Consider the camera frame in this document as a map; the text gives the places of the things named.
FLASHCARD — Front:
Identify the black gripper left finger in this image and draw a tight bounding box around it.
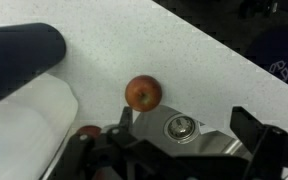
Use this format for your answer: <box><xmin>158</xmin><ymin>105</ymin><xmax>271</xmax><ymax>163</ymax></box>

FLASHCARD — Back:
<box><xmin>118</xmin><ymin>105</ymin><xmax>134</xmax><ymax>134</ymax></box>

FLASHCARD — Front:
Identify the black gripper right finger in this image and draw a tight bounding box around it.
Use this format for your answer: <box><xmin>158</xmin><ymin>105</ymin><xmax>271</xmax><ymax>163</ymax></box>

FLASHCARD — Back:
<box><xmin>229</xmin><ymin>105</ymin><xmax>287</xmax><ymax>158</ymax></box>

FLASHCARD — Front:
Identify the stainless steel sink basin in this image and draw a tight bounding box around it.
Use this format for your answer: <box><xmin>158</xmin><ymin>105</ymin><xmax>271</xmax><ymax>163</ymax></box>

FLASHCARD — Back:
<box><xmin>98</xmin><ymin>104</ymin><xmax>288</xmax><ymax>180</ymax></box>

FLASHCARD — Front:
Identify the red apple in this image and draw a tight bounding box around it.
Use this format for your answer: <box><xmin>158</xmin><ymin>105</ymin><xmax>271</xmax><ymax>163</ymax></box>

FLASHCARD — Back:
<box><xmin>124</xmin><ymin>74</ymin><xmax>163</xmax><ymax>113</ymax></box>

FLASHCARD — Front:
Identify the dark red tumbler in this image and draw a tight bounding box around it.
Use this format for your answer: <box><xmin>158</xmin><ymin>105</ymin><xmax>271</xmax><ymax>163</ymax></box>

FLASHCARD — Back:
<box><xmin>75</xmin><ymin>124</ymin><xmax>102</xmax><ymax>139</ymax></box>

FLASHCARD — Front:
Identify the round metal sink drain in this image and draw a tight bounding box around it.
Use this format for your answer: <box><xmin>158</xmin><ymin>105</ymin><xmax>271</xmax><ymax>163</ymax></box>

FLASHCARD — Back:
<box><xmin>163</xmin><ymin>113</ymin><xmax>201</xmax><ymax>145</ymax></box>

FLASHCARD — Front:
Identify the blue recycling bin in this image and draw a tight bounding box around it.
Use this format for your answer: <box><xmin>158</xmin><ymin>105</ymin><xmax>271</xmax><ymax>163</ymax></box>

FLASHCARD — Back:
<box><xmin>243</xmin><ymin>24</ymin><xmax>288</xmax><ymax>94</ymax></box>

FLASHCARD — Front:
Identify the white plastic gallon jug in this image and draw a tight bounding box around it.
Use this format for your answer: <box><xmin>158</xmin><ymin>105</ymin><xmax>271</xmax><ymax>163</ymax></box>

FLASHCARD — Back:
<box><xmin>0</xmin><ymin>72</ymin><xmax>79</xmax><ymax>180</ymax></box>

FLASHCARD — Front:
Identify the navy blue water bottle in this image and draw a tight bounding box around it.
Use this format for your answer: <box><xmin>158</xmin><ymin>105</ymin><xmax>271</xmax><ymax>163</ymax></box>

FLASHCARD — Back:
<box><xmin>0</xmin><ymin>22</ymin><xmax>67</xmax><ymax>111</ymax></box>

